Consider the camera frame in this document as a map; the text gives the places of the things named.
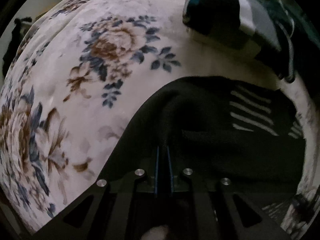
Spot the black striped sweater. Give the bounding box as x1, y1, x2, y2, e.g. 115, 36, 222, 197
32, 76, 307, 240

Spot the white gloved left hand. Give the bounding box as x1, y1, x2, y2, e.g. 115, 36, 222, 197
141, 226, 168, 240

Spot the floral bed blanket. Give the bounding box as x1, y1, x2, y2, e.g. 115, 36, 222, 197
1, 0, 319, 239

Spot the folded striped dark garment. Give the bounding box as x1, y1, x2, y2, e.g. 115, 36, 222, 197
183, 0, 295, 83

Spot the black hanging garment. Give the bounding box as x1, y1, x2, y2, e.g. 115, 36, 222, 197
2, 17, 33, 77

